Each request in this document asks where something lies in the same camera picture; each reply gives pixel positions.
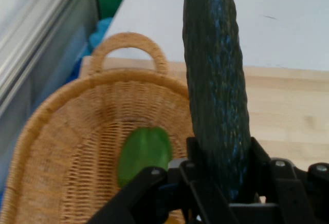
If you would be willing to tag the light wooden cutting board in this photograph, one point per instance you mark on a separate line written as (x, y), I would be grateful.
(282, 105)

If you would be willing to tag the long dark green cucumber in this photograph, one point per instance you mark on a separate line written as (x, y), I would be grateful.
(216, 80)

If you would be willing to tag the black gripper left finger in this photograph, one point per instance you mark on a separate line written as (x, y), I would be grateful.
(159, 198)

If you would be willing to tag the aluminium frame rail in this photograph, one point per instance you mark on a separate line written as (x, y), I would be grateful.
(38, 41)

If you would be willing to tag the blue crumpled cloth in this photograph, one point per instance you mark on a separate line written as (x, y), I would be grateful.
(99, 32)

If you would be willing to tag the oval woven wicker basket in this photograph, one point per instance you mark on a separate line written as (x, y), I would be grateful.
(77, 144)

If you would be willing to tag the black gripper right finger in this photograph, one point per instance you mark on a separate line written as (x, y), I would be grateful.
(295, 195)

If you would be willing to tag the green bell pepper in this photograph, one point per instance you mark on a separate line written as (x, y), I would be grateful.
(144, 154)

